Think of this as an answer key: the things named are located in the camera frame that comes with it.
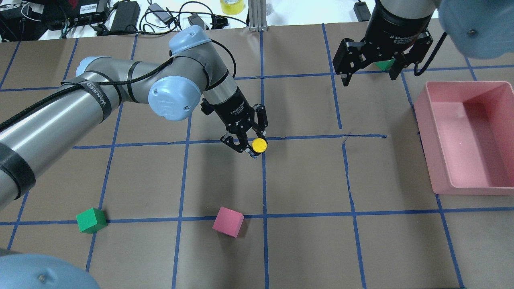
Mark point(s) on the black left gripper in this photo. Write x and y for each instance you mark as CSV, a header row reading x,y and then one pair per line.
x,y
234,108

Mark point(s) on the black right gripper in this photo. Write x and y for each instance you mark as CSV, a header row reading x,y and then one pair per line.
x,y
391,30

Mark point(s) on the yellow push button switch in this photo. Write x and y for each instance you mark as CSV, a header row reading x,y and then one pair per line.
x,y
257,147

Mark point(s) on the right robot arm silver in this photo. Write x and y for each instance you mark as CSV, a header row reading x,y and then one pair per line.
x,y
479,29

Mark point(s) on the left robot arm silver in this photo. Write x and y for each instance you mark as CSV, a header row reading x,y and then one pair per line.
x,y
194,75

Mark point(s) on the green cube far corner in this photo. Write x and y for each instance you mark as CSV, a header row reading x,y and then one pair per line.
x,y
385,65

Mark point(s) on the pink cube far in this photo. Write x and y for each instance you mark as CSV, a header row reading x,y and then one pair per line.
x,y
228,222

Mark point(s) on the pink plastic bin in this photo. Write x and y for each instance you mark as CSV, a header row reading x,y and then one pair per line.
x,y
467,133

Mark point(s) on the yellow tape roll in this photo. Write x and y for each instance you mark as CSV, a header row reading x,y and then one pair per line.
x,y
232,7

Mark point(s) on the black power adapter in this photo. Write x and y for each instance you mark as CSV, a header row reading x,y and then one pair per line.
x,y
125,17

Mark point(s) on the green cube near base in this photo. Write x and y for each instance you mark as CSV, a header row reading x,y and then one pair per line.
x,y
91,221

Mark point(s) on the aluminium frame post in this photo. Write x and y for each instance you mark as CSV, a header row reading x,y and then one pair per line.
x,y
257,16

